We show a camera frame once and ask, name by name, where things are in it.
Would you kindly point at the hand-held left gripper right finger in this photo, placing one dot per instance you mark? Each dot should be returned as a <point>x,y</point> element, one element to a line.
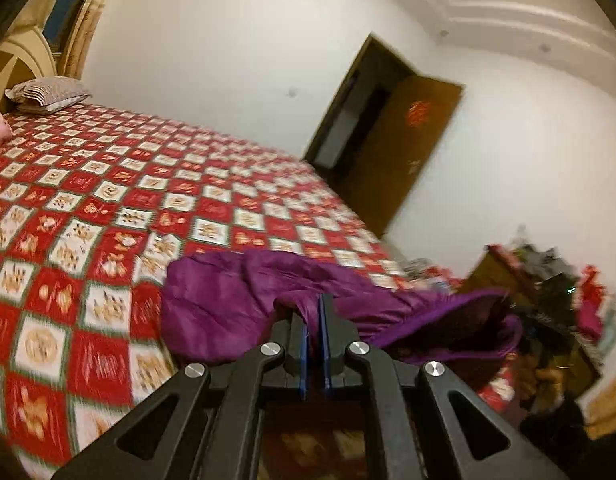
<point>326,360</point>

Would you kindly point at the brown wooden door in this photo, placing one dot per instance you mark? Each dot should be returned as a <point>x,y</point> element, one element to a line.
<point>418,160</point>

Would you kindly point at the striped pillow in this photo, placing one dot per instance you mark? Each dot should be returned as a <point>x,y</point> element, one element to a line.
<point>47,94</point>

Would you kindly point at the brown wooden cabinet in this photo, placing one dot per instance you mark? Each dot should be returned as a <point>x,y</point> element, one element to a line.
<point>493,272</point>

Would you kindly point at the red paper door decoration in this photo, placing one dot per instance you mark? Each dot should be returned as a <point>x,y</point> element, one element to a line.
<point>417,114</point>

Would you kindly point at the red checked bear-print bedsheet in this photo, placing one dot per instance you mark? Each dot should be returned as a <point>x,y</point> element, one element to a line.
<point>87,210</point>

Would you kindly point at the cream and wood headboard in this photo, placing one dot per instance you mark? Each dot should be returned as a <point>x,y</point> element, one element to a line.
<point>22,55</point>

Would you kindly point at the person's right hand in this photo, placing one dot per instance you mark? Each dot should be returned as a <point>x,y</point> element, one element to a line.
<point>543,382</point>

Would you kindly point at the dark wooden door frame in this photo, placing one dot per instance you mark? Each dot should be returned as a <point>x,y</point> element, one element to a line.
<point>335,105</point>

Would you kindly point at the window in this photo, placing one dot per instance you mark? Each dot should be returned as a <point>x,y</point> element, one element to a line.
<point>62,5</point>

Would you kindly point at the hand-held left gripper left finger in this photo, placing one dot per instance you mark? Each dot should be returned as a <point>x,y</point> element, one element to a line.
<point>302,360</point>

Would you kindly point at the narrow beige floral curtain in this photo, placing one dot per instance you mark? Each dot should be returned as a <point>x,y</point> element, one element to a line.
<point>87,20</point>

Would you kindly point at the purple hooded down jacket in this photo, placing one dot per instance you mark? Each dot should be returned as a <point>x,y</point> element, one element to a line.
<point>227,300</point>

